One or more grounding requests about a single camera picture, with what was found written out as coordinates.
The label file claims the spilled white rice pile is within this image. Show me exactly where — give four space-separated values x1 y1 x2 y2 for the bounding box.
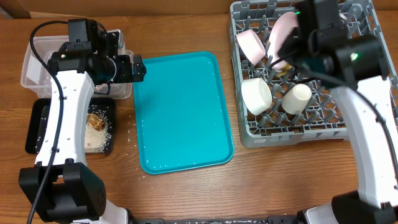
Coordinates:
85 104 114 153

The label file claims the pink bowl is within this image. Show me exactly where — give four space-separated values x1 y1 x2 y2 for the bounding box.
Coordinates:
236 29 266 65

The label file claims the clear plastic bin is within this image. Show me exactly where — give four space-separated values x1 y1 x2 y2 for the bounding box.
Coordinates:
21 29 133 99

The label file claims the teal serving tray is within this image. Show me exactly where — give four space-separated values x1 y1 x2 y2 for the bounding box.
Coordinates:
133 51 234 175

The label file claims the white bowl with food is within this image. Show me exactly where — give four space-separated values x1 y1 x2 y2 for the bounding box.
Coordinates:
241 78 272 116

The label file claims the grey dishwasher rack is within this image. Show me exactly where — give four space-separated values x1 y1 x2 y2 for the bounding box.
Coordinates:
230 1 397 147

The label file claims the yellow plastic spoon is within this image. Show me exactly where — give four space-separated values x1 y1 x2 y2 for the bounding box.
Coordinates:
277 64 293 77

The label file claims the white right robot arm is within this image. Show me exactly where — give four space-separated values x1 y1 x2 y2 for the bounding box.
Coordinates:
279 1 397 223

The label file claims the pink plate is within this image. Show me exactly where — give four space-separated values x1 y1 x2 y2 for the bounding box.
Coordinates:
267 12 299 63

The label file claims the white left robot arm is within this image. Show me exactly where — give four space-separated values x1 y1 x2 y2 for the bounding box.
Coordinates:
19 18 146 223

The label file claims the black waste tray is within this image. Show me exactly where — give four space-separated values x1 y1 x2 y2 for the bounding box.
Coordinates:
25 98 116 154

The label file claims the white cup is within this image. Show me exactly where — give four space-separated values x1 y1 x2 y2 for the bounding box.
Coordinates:
282 84 312 114

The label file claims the brown food scrap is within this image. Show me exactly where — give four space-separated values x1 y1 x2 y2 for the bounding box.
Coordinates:
86 113 105 131

